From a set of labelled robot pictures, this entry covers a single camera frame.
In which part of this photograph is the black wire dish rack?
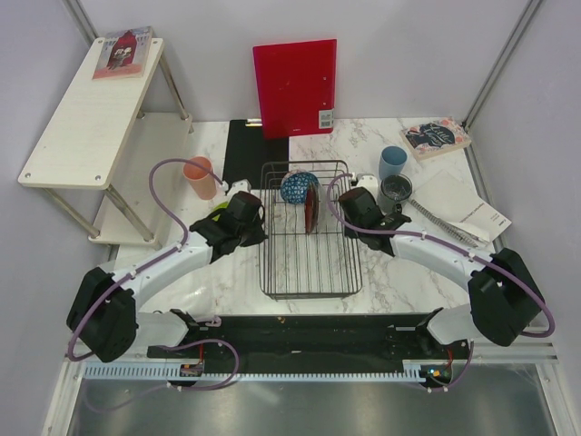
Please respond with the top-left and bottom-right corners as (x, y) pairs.
(259, 160), (362, 300)

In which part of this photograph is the green plate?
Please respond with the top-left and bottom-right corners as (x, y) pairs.
(212, 202), (229, 214)

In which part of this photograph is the pink plastic cup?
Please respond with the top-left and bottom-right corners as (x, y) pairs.
(182, 156), (217, 201)

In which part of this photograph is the dark grey ceramic mug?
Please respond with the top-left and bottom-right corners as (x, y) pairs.
(377, 174), (413, 213)

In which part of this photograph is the clear glass tumbler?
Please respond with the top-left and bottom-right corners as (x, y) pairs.
(380, 174), (413, 202)

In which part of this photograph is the light blue plastic cup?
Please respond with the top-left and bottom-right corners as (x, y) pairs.
(379, 145), (408, 179)

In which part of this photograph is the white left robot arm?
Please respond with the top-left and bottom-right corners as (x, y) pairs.
(66, 191), (267, 362)

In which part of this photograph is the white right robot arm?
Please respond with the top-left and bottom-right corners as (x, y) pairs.
(338, 187), (545, 347)

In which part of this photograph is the dark red plate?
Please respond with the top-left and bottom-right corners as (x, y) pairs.
(304, 183), (320, 234)

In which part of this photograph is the blue patterned bowl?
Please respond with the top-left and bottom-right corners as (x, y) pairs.
(281, 170), (320, 204)

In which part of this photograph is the black clipboard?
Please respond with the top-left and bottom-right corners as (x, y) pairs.
(222, 120), (290, 190)

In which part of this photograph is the red folder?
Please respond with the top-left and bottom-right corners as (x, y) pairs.
(252, 39), (337, 139)

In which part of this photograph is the white paper booklet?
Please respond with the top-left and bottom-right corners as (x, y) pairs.
(412, 170), (512, 243)

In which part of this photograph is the floral cover book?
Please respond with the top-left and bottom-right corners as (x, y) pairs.
(399, 117), (471, 161)

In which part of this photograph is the spiral notebook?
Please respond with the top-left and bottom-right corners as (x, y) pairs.
(408, 199), (488, 248)

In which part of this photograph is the white wooden shelf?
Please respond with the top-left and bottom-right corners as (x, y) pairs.
(18, 38), (193, 248)

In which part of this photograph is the red cover book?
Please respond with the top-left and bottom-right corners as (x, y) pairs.
(93, 26), (153, 80)

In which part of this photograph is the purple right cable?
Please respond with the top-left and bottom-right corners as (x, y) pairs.
(326, 173), (556, 394)

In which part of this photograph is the purple cable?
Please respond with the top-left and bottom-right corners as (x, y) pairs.
(326, 173), (556, 394)
(65, 156), (241, 412)

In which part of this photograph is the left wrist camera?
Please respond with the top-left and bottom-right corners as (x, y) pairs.
(221, 179), (251, 197)

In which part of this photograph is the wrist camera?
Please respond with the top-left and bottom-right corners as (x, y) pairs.
(221, 179), (251, 197)
(350, 173), (379, 195)

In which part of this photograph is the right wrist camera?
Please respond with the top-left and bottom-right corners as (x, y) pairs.
(350, 173), (379, 195)

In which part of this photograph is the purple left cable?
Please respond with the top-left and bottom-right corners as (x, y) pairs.
(65, 156), (241, 412)

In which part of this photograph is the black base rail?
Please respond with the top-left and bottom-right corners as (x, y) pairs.
(147, 313), (468, 374)

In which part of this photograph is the white cable duct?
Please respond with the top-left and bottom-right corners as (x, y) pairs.
(83, 362), (451, 382)

